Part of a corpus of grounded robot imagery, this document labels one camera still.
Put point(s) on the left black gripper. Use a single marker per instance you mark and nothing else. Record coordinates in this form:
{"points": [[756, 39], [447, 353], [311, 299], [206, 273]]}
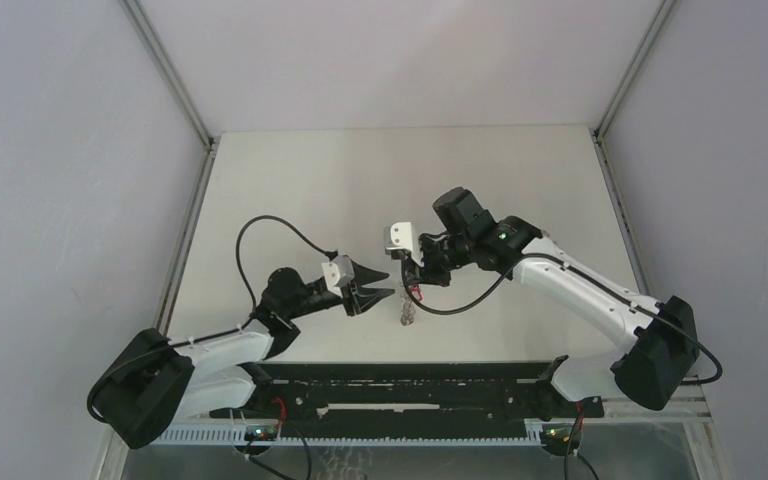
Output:
{"points": [[362, 300]]}

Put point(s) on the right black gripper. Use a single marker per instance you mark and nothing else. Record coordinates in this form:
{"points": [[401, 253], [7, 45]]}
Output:
{"points": [[427, 273]]}

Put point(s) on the red tagged key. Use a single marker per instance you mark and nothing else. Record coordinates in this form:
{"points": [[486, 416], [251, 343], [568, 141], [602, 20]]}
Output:
{"points": [[415, 293]]}

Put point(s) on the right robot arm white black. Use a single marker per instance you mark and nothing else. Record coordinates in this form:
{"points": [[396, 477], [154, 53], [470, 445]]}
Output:
{"points": [[655, 343]]}

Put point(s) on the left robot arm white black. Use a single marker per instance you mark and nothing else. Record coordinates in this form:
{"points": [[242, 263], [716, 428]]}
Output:
{"points": [[156, 381]]}

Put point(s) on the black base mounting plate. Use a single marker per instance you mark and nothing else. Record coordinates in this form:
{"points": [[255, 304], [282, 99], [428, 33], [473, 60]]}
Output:
{"points": [[508, 390]]}

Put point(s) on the left green circuit board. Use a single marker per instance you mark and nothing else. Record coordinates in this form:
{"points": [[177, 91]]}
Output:
{"points": [[261, 434]]}

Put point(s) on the green circuit board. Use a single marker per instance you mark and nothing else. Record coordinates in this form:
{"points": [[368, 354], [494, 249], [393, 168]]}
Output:
{"points": [[261, 434], [560, 435]]}

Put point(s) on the right green circuit board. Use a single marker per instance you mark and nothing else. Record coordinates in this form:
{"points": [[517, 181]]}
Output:
{"points": [[560, 435]]}

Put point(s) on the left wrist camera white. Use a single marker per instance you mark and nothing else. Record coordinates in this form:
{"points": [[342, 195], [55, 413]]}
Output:
{"points": [[338, 274]]}

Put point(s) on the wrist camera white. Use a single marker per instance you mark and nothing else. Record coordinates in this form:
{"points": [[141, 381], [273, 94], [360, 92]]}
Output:
{"points": [[401, 242], [338, 274]]}

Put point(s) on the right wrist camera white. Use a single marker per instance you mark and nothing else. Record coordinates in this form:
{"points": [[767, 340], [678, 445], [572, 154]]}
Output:
{"points": [[401, 242]]}

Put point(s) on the white slotted cable duct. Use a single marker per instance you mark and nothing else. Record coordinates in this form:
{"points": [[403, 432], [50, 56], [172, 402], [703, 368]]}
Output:
{"points": [[526, 434]]}

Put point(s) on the aluminium frame post right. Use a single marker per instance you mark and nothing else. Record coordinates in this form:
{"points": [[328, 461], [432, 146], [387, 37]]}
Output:
{"points": [[611, 139]]}

